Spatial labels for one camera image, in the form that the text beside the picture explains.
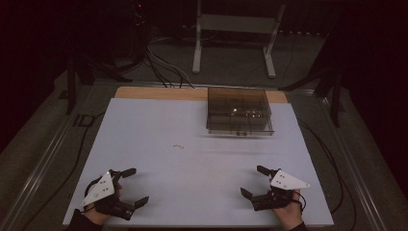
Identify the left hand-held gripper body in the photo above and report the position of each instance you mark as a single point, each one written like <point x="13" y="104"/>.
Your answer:
<point x="102" y="189"/>

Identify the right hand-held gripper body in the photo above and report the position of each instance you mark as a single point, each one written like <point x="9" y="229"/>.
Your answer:
<point x="287" y="183"/>

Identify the person's left hand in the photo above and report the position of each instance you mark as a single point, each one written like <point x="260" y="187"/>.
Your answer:
<point x="96" y="217"/>

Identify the person's right hand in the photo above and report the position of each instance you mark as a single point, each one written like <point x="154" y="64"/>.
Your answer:
<point x="290" y="213"/>

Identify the white table mat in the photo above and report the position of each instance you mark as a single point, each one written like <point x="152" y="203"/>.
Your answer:
<point x="192" y="173"/>

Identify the clear brown drawer box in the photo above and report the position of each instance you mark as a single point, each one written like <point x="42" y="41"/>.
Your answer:
<point x="239" y="110"/>

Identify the black tripod stand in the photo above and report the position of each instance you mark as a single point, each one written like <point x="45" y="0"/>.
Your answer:
<point x="335" y="96"/>
<point x="72" y="83"/>

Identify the dark equipment rack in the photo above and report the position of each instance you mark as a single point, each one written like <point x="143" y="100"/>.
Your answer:
<point x="139" y="29"/>

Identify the grey metal stand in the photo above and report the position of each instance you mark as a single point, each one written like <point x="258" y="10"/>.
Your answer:
<point x="235" y="24"/>

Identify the aluminium frame rail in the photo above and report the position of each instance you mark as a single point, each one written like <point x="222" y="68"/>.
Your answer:
<point x="356" y="173"/>
<point x="38" y="170"/>

